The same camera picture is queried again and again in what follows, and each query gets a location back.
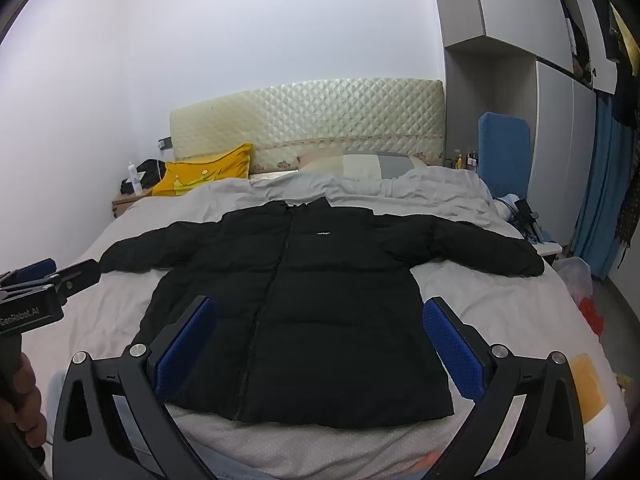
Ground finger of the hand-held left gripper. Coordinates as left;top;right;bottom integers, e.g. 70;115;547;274
50;258;102;306
10;258;57;283

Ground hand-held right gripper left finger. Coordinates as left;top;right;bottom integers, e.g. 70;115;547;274
51;295;218;480

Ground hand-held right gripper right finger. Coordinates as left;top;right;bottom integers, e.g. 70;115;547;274
422;296;587;480

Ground black puffer jacket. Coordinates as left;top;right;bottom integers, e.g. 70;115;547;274
99;197;546;430

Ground dark hanging clothes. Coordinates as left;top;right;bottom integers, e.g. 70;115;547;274
606;0;640;263

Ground person's left hand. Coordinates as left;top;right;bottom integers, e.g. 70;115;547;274
0;351;49;450

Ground wooden nightstand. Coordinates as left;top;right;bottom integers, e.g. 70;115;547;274
111;187;154;219

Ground black bag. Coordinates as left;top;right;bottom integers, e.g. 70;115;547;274
135;158;169;184

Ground clear plastic bag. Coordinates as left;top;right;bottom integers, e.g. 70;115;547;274
555;257;594;311

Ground red cloth item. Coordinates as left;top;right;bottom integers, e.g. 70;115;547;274
579;297;607;337

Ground grey bed cover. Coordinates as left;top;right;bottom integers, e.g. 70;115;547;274
22;167;632;480

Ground black stand device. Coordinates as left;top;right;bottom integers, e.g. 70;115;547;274
509;200;542;242

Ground printed bed sheet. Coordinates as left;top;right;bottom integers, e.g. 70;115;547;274
550;350;632;480

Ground yellow pillow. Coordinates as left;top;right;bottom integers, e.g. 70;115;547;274
151;143;254;198

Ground blue chair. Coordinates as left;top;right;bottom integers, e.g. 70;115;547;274
477;112;532;202

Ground beige grey striped pillow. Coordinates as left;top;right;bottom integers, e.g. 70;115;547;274
297;151;432;181

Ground blue curtain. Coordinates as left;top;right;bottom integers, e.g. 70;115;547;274
570;94;636;282

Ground white grey wardrobe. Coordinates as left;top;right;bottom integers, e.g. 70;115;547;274
430;0;640;283

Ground cream quilted mattress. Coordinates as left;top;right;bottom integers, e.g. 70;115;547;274
169;78;446;182

